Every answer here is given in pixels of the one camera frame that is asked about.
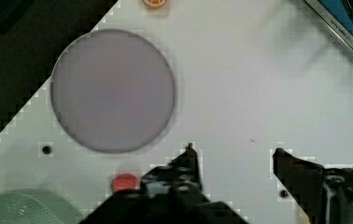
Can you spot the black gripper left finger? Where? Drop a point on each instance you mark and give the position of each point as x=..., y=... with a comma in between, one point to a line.
x=183, y=170

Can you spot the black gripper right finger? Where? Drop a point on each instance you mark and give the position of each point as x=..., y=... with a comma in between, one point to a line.
x=325, y=194

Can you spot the red strawberry toy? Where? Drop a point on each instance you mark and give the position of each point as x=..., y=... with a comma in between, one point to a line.
x=124, y=181

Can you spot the lilac round plate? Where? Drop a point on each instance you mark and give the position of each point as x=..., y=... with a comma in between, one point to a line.
x=112, y=91

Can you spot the green oval colander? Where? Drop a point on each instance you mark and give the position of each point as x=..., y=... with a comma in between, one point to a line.
x=36, y=206

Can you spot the orange slice toy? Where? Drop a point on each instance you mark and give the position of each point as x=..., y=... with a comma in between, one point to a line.
x=154, y=4

